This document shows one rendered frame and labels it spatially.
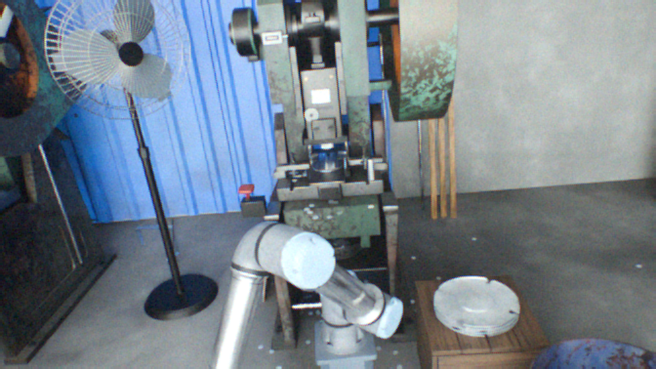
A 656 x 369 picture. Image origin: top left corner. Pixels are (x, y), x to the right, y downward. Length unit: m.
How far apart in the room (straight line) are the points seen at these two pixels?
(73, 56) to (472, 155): 2.47
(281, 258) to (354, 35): 1.08
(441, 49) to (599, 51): 2.02
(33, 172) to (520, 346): 2.37
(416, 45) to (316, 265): 0.86
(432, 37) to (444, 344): 1.00
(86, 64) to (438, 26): 1.37
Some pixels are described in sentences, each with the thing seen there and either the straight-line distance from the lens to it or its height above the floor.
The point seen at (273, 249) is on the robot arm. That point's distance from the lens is 1.11.
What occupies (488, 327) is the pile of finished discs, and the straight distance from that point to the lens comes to 1.81.
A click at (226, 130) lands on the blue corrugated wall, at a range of 3.41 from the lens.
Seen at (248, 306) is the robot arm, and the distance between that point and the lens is 1.23.
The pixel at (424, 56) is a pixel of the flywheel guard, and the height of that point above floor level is 1.24.
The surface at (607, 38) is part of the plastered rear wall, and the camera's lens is 3.63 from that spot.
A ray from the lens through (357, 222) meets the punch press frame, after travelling 2.06.
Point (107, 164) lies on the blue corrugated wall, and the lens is 3.76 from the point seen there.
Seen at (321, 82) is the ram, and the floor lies 1.12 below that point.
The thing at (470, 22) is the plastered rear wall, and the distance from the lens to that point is 3.32.
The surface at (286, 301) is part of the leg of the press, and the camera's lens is 2.21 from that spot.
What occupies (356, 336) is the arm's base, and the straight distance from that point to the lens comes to 1.61.
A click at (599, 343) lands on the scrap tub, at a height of 0.47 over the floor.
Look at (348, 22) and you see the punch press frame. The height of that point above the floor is 1.34.
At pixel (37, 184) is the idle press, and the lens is 2.95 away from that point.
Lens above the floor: 1.53
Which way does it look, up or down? 24 degrees down
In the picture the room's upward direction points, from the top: 7 degrees counter-clockwise
